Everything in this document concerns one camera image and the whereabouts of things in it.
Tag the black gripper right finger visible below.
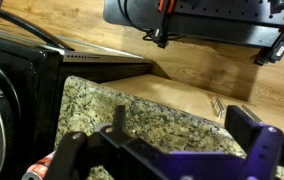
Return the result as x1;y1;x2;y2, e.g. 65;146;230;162
225;105;284;180

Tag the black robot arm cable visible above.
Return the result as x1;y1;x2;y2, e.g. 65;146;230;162
0;9;75;52

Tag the black kitchen stove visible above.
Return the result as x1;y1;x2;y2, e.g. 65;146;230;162
0;34;171;180

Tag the red soda can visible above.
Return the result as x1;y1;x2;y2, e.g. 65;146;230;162
21;151;57;180

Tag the wooden lower cabinet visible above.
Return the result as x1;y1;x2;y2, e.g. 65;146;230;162
101;73;284;138

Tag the orange black clamp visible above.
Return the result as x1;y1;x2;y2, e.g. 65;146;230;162
152;0;177;50
253;6;284;66

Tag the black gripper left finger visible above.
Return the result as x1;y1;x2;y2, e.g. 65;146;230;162
48;105;170;180

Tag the silver lower cabinet handle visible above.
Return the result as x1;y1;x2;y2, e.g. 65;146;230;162
209;99;219;118
215;96;228;120
241;104;264;124

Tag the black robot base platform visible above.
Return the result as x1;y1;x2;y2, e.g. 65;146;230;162
103;0;284;52

